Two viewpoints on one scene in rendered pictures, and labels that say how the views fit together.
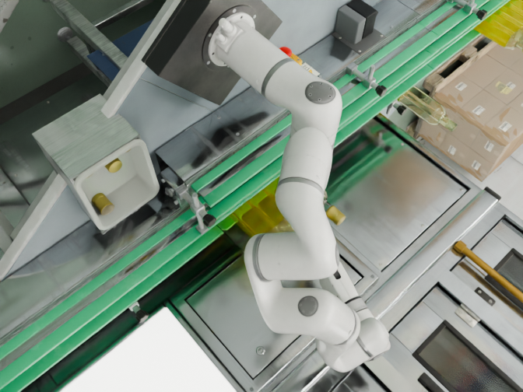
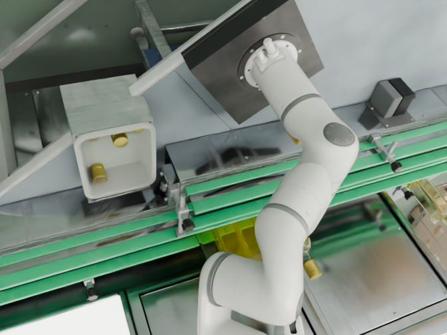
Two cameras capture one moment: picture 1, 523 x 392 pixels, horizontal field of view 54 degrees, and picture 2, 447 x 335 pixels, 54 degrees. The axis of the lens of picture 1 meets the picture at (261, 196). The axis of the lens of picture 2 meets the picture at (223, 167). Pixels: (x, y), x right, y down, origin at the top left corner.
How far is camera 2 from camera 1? 20 cm
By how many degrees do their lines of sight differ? 10
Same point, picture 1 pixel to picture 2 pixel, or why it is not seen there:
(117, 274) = (85, 244)
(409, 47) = (436, 138)
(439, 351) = not seen: outside the picture
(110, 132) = (128, 108)
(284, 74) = (309, 106)
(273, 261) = (229, 286)
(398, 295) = not seen: outside the picture
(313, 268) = (268, 310)
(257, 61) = (287, 88)
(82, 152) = (94, 115)
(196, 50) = (234, 60)
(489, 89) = not seen: outside the picture
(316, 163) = (310, 200)
